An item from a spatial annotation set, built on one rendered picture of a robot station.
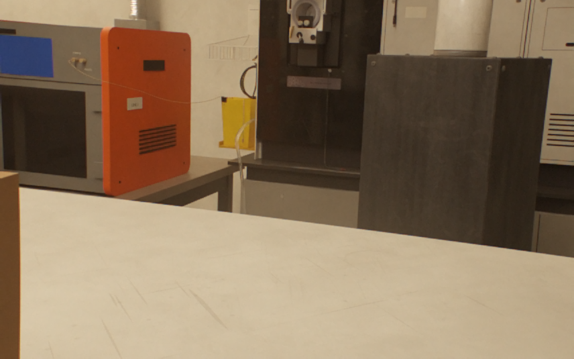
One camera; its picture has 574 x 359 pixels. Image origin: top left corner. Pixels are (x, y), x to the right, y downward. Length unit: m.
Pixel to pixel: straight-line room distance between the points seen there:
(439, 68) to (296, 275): 0.63
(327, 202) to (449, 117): 1.01
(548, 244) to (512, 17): 0.63
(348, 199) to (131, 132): 0.69
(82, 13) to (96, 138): 2.18
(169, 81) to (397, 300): 1.51
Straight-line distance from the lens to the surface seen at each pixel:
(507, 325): 0.59
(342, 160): 2.21
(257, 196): 2.22
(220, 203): 2.41
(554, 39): 2.08
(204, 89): 3.60
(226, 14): 3.55
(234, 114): 2.31
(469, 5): 1.27
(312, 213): 2.16
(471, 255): 0.76
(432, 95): 1.20
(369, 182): 1.27
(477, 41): 1.27
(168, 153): 2.05
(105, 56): 1.79
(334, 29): 2.17
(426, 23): 2.10
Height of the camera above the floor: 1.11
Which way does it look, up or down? 10 degrees down
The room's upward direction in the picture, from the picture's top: 2 degrees clockwise
